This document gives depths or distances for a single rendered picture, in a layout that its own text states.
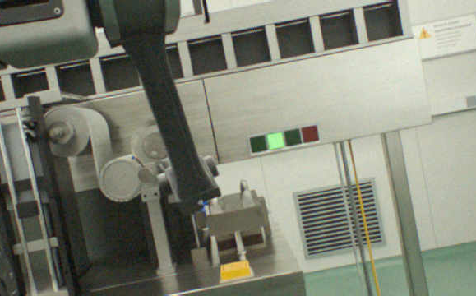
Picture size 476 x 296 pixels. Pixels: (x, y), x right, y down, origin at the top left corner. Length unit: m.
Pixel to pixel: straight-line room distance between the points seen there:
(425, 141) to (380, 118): 2.52
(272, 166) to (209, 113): 2.38
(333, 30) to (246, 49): 0.31
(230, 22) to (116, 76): 0.45
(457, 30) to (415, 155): 0.97
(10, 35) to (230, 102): 1.46
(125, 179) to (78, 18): 1.14
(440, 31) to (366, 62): 2.61
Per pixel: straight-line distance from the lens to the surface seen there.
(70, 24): 0.56
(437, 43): 4.60
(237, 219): 1.63
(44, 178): 1.59
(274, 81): 1.98
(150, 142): 1.63
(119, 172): 1.68
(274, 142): 1.97
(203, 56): 2.06
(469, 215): 4.72
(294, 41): 2.08
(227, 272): 1.42
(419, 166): 4.54
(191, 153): 0.94
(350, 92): 2.02
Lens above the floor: 1.27
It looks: 3 degrees down
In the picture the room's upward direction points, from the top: 11 degrees counter-clockwise
